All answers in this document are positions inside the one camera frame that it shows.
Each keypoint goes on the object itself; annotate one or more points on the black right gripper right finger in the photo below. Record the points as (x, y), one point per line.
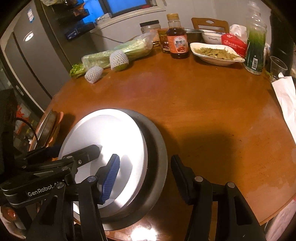
(235, 218)

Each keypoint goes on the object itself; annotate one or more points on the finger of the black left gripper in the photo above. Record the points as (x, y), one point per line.
(75, 159)
(39, 155)

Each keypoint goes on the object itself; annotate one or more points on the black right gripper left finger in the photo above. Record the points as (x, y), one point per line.
(55, 219)

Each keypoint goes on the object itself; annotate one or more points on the round metal tray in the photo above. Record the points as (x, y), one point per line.
(44, 131)

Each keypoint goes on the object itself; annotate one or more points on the orange plastic plate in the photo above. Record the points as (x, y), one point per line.
(55, 130)

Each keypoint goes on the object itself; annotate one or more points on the stainless steel bowl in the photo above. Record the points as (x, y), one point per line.
(157, 168)

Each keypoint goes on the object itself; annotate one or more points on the left foam-netted green fruit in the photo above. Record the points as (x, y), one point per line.
(93, 74)

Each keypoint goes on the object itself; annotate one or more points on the foam-netted green fruit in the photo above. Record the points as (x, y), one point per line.
(93, 74)
(118, 61)

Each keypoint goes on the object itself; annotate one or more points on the grey refrigerator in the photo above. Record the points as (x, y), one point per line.
(37, 54)

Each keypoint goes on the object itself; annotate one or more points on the right foam-netted green fruit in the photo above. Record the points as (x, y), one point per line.
(118, 61)

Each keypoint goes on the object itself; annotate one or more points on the celery in plastic bag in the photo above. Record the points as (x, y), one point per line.
(138, 47)

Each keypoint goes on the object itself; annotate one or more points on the white paper napkin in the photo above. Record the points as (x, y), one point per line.
(284, 89)

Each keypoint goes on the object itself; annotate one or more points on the black-lidded glass jar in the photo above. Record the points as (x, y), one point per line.
(151, 27)

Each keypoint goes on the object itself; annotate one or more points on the chili sauce glass jar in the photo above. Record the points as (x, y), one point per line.
(163, 40)

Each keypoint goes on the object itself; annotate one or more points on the dark soy sauce bottle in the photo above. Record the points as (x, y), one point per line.
(177, 38)

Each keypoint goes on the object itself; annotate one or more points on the clear plastic cup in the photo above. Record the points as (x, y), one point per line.
(276, 67)

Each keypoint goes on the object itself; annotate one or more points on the white dish with food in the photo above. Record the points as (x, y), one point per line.
(220, 55)

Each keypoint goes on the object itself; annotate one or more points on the black thermos flask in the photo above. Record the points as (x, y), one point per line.
(282, 44)

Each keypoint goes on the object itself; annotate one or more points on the red tissue pack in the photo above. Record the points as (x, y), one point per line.
(236, 39)

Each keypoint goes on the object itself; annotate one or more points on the small white ceramic bowl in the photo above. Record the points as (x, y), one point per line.
(212, 37)

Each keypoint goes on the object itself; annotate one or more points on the wooden chair back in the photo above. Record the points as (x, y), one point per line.
(210, 24)

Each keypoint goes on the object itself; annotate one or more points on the clear bottle green liquid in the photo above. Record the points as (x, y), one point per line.
(256, 30)

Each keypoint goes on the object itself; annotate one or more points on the black wall rack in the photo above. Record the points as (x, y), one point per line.
(70, 16)

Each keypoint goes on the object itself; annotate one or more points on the window with dark frame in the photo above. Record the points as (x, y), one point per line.
(120, 7)

